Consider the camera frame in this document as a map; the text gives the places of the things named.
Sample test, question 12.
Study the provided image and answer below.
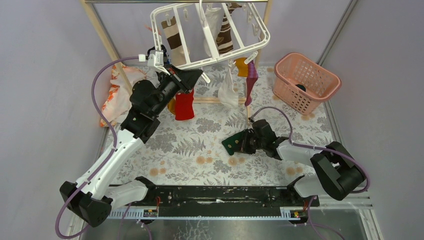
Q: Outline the black blue sock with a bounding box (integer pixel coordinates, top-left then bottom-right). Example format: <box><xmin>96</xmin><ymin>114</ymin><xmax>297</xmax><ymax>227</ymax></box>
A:
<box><xmin>151</xmin><ymin>44</ymin><xmax>172</xmax><ymax>65</ymax></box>

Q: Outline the brown mustard striped sock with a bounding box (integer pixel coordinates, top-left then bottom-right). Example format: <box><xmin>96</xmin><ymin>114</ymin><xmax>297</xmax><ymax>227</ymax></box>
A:
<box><xmin>167</xmin><ymin>98</ymin><xmax>176</xmax><ymax>116</ymax></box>

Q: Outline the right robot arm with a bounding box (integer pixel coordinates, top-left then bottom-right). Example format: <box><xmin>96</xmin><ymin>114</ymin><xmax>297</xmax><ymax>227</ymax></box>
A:
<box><xmin>222</xmin><ymin>119</ymin><xmax>367</xmax><ymax>206</ymax></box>

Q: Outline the purple cable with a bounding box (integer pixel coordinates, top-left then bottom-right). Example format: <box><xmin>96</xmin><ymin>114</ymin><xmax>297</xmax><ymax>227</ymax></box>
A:
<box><xmin>54</xmin><ymin>56</ymin><xmax>143</xmax><ymax>240</ymax></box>
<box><xmin>249</xmin><ymin>106</ymin><xmax>371</xmax><ymax>240</ymax></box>

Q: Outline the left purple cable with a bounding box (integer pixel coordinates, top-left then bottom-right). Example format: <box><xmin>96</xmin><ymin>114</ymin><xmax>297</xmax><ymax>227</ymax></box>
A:
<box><xmin>54</xmin><ymin>56</ymin><xmax>143</xmax><ymax>240</ymax></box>

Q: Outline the red fluffy sock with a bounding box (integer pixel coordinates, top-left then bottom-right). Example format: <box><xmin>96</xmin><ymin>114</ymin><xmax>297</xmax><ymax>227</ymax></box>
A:
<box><xmin>175</xmin><ymin>90</ymin><xmax>195</xmax><ymax>121</ymax></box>

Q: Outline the cream white sock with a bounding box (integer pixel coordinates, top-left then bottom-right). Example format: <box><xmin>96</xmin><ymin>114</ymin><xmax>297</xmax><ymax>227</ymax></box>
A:
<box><xmin>205</xmin><ymin>7</ymin><xmax>223</xmax><ymax>40</ymax></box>

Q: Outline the dark green sock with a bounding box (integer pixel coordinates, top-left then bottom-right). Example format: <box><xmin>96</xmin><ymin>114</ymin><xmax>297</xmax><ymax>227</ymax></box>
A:
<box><xmin>295</xmin><ymin>84</ymin><xmax>306</xmax><ymax>92</ymax></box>
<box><xmin>221</xmin><ymin>130</ymin><xmax>246</xmax><ymax>156</ymax></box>

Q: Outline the pink plastic laundry basket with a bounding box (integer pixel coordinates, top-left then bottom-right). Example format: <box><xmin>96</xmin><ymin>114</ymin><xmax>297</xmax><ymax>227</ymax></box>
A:
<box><xmin>272</xmin><ymin>52</ymin><xmax>342</xmax><ymax>115</ymax></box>

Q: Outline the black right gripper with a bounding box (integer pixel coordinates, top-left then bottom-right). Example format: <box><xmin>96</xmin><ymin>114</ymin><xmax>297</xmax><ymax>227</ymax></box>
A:
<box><xmin>231</xmin><ymin>129</ymin><xmax>265</xmax><ymax>155</ymax></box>

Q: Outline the wooden drying rack frame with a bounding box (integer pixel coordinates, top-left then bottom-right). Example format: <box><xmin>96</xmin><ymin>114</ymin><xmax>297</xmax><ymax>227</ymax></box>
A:
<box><xmin>81</xmin><ymin>0</ymin><xmax>271</xmax><ymax>126</ymax></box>

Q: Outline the orange purple sock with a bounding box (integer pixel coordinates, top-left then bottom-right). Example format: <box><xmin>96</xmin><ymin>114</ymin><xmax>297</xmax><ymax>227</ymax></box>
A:
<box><xmin>235</xmin><ymin>57</ymin><xmax>259</xmax><ymax>107</ymax></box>

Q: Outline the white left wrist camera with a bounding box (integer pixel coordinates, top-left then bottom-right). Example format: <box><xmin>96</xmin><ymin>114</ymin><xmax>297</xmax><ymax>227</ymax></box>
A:
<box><xmin>136</xmin><ymin>50</ymin><xmax>171</xmax><ymax>75</ymax></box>

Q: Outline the brown white striped sock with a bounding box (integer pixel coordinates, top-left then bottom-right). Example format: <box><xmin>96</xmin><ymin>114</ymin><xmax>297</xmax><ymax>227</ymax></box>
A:
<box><xmin>215</xmin><ymin>13</ymin><xmax>234</xmax><ymax>55</ymax></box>

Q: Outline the beige brown striped sock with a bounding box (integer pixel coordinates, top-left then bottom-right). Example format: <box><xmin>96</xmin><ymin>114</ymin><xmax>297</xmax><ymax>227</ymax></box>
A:
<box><xmin>161</xmin><ymin>16</ymin><xmax>187</xmax><ymax>67</ymax></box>

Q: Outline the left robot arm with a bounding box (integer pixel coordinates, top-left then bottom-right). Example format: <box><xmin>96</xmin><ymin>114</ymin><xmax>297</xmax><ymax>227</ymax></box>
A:
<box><xmin>59</xmin><ymin>65</ymin><xmax>203</xmax><ymax>227</ymax></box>

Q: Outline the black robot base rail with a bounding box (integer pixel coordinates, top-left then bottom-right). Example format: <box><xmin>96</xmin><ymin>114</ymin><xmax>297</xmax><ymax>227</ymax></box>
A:
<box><xmin>132</xmin><ymin>185</ymin><xmax>320</xmax><ymax>221</ymax></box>

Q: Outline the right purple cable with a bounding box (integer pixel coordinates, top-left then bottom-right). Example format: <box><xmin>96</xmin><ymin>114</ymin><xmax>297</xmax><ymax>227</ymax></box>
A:
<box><xmin>249</xmin><ymin>106</ymin><xmax>371</xmax><ymax>240</ymax></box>

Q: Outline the orange white floral cloth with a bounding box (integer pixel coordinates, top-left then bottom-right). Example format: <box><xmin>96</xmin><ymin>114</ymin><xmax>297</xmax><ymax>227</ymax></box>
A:
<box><xmin>101</xmin><ymin>65</ymin><xmax>147</xmax><ymax>126</ymax></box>

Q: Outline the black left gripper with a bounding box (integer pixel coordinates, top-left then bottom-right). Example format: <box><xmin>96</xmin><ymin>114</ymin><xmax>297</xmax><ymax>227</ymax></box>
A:
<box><xmin>150</xmin><ymin>64</ymin><xmax>203</xmax><ymax>117</ymax></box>

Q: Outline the floral patterned mat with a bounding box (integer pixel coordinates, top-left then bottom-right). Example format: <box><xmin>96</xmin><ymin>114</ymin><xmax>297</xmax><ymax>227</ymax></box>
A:
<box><xmin>112</xmin><ymin>66</ymin><xmax>333</xmax><ymax>186</ymax></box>

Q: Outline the white plastic sock hanger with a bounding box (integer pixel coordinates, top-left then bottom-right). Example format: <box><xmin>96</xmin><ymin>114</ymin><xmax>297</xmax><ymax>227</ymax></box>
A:
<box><xmin>150</xmin><ymin>0</ymin><xmax>271</xmax><ymax>70</ymax></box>

